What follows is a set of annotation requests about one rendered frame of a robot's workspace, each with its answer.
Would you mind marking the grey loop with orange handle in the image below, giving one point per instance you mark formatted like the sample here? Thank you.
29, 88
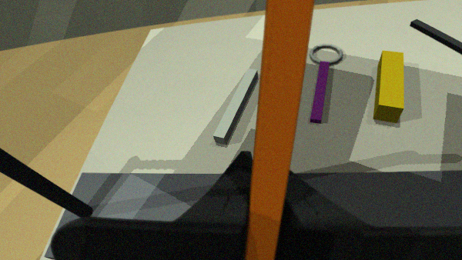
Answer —
286, 37

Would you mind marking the grey rectangular bar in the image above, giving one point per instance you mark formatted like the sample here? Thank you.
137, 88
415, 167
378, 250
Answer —
236, 106

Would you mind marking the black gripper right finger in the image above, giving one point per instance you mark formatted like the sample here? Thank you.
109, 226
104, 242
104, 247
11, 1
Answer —
314, 228

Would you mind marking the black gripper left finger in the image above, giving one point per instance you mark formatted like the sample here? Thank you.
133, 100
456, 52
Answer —
214, 228

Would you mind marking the yellow rectangular block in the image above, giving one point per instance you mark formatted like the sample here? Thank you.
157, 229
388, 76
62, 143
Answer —
389, 101

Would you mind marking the black handle with grey ring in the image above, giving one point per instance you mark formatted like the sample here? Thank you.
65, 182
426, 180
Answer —
437, 35

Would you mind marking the grey loop with purple handle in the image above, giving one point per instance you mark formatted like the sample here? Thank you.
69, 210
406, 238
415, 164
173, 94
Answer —
317, 109

